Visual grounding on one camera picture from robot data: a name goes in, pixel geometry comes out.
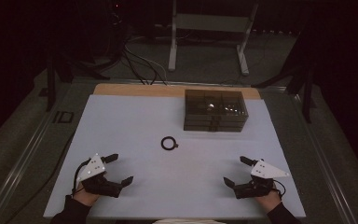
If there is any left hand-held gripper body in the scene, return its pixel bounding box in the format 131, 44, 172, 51
76, 152, 124, 199

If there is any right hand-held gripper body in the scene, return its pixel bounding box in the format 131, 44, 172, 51
233, 159, 291, 200

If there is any dark transparent drawer box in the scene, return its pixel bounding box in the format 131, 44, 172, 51
183, 89, 250, 133

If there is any black ring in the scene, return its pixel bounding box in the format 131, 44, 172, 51
160, 136, 180, 151

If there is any dark transparent drawer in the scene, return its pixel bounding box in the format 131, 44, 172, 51
185, 114, 249, 123

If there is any person's left hand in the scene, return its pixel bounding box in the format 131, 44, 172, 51
74, 183, 101, 207

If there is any person's right hand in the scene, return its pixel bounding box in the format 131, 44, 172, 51
255, 189, 283, 214

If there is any white table mat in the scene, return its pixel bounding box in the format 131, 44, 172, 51
42, 93, 307, 220

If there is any black stand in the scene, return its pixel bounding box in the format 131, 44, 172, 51
251, 18, 318, 124
45, 52, 111, 113

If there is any white metal stand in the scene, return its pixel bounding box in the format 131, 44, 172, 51
167, 0, 259, 77

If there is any left hand-held gripper cable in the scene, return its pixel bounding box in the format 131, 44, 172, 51
72, 158, 91, 196

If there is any hand-held gripper cable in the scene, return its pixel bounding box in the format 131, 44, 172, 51
272, 178, 287, 200
72, 158, 91, 196

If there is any right hand-held gripper cable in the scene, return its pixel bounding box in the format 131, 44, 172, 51
272, 178, 287, 200

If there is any metal floor rail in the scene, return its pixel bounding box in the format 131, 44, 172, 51
0, 92, 76, 224
290, 92, 357, 224

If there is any black floor cable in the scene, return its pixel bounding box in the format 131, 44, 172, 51
121, 36, 169, 87

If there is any white floor cable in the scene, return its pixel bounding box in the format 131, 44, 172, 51
124, 45, 169, 82

